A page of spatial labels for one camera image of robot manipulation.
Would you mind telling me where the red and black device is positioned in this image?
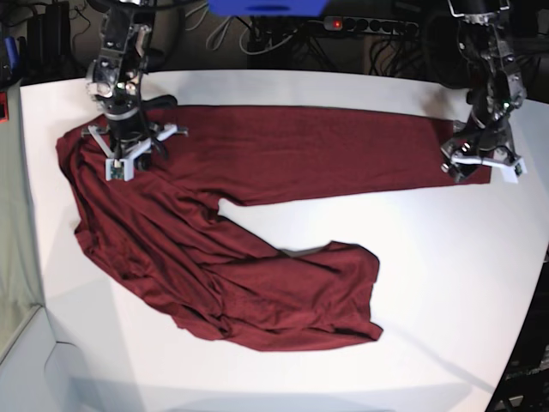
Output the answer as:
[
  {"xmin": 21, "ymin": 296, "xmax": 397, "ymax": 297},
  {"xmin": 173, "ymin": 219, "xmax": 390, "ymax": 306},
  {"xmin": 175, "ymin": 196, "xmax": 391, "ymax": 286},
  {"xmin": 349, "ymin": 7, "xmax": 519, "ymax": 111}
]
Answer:
[{"xmin": 0, "ymin": 92, "xmax": 9, "ymax": 124}]

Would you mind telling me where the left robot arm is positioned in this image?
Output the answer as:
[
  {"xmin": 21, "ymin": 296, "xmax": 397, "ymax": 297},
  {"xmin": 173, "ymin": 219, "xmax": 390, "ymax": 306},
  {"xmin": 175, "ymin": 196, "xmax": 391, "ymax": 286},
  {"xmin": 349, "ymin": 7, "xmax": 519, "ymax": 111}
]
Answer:
[{"xmin": 441, "ymin": 1, "xmax": 528, "ymax": 183}]

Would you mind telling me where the blue box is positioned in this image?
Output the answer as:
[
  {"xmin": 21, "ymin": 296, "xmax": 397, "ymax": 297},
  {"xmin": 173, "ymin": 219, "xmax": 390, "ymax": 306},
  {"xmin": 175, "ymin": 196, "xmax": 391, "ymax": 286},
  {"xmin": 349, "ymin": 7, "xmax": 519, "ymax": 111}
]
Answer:
[{"xmin": 208, "ymin": 0, "xmax": 329, "ymax": 17}]

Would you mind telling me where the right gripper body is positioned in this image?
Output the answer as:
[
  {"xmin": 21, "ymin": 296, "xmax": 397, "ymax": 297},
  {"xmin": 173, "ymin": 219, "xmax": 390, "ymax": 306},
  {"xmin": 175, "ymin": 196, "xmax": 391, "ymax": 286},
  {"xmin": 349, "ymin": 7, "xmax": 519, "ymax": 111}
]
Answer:
[{"xmin": 81, "ymin": 112, "xmax": 188, "ymax": 181}]

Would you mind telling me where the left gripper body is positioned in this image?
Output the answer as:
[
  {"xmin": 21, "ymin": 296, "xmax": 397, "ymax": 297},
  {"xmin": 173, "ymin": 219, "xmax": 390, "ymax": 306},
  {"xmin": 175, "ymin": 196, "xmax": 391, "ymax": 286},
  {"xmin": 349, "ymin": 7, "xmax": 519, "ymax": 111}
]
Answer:
[{"xmin": 440, "ymin": 122, "xmax": 525, "ymax": 184}]

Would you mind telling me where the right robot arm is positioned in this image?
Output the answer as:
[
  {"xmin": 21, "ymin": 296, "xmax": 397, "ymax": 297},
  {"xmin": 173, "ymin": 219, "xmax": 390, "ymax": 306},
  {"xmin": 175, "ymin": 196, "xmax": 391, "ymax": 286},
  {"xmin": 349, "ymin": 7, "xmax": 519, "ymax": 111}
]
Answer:
[{"xmin": 81, "ymin": 1, "xmax": 188, "ymax": 181}]

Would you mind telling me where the dark red t-shirt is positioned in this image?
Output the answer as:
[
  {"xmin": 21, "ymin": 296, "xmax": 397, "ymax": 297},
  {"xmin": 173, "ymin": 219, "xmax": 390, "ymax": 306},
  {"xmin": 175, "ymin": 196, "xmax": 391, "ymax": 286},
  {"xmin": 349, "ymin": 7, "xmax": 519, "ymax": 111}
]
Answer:
[{"xmin": 55, "ymin": 105, "xmax": 493, "ymax": 354}]

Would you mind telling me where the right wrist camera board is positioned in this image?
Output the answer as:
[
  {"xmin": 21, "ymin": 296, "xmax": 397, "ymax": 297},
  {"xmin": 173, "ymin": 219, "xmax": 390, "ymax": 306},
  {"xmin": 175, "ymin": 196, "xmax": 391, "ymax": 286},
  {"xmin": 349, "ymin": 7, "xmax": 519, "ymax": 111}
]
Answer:
[{"xmin": 106, "ymin": 159, "xmax": 125, "ymax": 181}]

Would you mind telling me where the black power strip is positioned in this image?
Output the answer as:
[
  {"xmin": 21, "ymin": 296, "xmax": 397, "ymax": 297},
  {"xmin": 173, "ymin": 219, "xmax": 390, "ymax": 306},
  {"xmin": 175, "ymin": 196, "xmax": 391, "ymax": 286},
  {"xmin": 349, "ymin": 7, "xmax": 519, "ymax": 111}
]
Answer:
[{"xmin": 322, "ymin": 16, "xmax": 420, "ymax": 39}]

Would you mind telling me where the grey fabric side panel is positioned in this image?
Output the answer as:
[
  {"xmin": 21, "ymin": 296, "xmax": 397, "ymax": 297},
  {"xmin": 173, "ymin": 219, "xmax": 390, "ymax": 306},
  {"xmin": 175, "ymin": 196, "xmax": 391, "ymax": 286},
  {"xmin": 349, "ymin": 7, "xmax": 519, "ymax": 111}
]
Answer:
[{"xmin": 1, "ymin": 85, "xmax": 44, "ymax": 358}]

